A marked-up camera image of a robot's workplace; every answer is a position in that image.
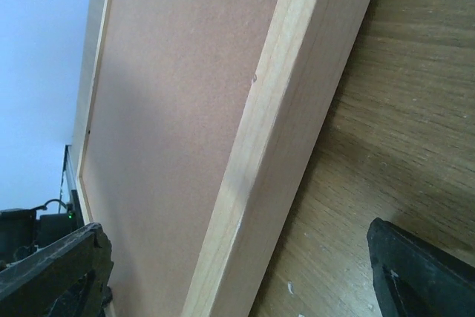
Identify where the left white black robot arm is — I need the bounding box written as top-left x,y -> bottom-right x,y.
1,199 -> 85,264

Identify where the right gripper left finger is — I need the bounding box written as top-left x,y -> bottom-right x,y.
1,223 -> 114,316

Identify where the brown frame backing board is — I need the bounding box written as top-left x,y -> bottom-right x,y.
82,0 -> 277,316

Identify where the light wooden picture frame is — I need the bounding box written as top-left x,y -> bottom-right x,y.
71,0 -> 370,316

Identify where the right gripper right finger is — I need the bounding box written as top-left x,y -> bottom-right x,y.
367,218 -> 474,316

